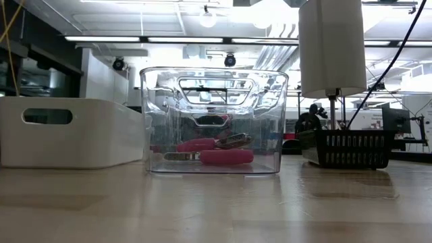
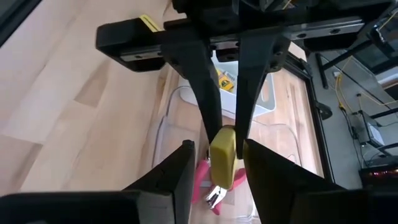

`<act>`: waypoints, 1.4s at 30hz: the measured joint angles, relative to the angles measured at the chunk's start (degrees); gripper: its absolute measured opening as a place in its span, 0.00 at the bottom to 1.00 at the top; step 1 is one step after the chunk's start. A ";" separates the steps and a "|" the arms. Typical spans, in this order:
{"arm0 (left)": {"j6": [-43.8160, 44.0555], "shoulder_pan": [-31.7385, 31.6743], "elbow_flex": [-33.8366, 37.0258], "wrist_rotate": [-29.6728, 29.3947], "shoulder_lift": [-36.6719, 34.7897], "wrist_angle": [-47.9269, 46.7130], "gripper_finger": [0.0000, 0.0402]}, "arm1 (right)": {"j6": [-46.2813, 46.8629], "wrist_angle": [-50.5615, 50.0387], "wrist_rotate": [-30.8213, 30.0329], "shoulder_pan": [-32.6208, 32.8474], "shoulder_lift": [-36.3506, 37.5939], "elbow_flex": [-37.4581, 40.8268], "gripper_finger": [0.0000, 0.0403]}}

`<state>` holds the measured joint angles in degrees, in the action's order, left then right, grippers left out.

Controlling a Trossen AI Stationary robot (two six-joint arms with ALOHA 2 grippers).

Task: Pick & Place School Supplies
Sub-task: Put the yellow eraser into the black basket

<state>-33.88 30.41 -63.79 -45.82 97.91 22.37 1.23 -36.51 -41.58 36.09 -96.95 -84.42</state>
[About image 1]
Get pink-handled pliers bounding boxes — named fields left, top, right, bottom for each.
left=163, top=132, right=255, bottom=166

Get black slotted plastic basket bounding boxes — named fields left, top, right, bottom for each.
left=296, top=129, right=396, bottom=170

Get clear plastic bin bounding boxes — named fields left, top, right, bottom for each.
left=139, top=66, right=290, bottom=176

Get black office chair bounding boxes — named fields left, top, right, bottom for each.
left=281, top=138, right=303, bottom=155

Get person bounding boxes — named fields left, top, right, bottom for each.
left=295, top=103, right=329, bottom=133

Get white plastic bin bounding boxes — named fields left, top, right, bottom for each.
left=0, top=97, right=144, bottom=169

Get black monitor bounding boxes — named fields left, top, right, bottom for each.
left=382, top=107, right=412, bottom=134

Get round black ceiling camera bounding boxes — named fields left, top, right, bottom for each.
left=223, top=53, right=237, bottom=68
left=112, top=56, right=126, bottom=72

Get black hanging cable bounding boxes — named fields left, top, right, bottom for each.
left=346, top=0, right=427, bottom=130

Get black aluminium table frame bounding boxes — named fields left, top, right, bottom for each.
left=391, top=151, right=432, bottom=164

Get yellow hanging cable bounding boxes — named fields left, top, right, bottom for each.
left=0, top=0, right=25, bottom=97

